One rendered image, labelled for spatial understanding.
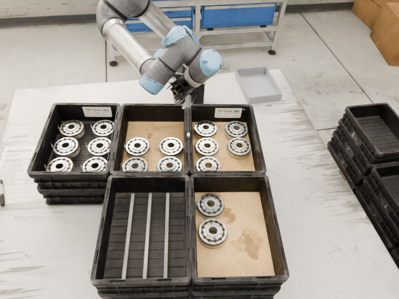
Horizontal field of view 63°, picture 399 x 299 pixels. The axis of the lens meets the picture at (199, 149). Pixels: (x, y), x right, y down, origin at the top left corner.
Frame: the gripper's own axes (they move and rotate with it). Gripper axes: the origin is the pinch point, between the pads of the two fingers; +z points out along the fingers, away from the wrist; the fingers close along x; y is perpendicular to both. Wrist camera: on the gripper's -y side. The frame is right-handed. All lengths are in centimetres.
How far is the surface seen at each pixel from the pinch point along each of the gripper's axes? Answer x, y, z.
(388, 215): 125, -53, 2
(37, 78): -95, -12, 203
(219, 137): 28.0, -6.8, 8.9
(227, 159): 35.9, 1.2, 1.9
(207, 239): 45, 37, -14
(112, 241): 25, 58, 1
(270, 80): 31, -73, 31
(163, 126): 7.6, 4.4, 22.1
